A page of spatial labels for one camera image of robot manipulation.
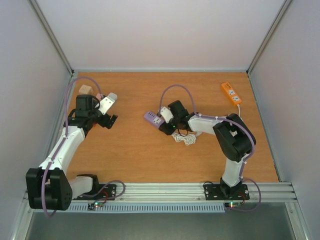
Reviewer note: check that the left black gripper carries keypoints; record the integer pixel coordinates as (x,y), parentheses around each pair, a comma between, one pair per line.
(104,123)

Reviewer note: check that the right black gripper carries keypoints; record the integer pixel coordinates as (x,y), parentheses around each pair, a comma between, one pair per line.
(167,128)

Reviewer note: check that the pink plug adapter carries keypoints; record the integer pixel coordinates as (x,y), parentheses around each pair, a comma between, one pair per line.
(99,96)

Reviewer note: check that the beige cube socket adapter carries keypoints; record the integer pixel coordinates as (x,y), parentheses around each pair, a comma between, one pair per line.
(85,90)

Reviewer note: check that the orange power strip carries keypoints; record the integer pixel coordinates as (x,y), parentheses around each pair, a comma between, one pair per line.
(229,91)

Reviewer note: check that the purple power strip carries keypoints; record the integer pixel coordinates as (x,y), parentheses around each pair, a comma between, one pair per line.
(153,119)

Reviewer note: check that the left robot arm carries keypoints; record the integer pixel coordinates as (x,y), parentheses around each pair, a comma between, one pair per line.
(54,168)

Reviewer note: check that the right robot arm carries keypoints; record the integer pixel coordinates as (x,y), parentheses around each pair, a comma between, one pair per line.
(234,138)

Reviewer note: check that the left small circuit board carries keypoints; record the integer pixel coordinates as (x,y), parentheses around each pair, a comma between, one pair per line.
(94,206)

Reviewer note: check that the small circuit board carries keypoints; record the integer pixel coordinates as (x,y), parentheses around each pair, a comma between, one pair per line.
(232,204)
(94,206)

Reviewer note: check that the right small circuit board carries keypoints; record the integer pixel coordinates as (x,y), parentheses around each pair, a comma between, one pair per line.
(232,204)

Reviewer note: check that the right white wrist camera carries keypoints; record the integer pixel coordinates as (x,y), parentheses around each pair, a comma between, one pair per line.
(166,114)

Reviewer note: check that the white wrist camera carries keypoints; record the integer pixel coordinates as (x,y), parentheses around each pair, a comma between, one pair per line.
(166,114)
(107,102)

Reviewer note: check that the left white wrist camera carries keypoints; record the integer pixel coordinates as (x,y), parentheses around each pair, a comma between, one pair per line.
(107,102)

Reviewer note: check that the aluminium front rail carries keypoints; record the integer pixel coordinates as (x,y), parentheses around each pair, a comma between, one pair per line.
(160,191)

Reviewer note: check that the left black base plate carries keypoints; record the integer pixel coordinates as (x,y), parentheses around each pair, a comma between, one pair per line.
(110,190)

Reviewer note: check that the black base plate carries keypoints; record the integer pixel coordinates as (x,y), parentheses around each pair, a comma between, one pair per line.
(110,190)
(212,192)

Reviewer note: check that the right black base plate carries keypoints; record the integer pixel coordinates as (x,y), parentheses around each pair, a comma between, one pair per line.
(212,192)

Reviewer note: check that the blue slotted cable duct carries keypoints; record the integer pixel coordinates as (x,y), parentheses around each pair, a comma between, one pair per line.
(135,208)

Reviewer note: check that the left aluminium corner post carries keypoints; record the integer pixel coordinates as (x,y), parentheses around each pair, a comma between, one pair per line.
(48,30)

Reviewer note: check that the aluminium corner post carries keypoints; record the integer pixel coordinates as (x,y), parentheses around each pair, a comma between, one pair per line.
(48,30)
(269,34)

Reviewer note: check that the right aluminium corner post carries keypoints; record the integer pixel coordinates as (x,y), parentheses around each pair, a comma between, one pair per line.
(269,34)

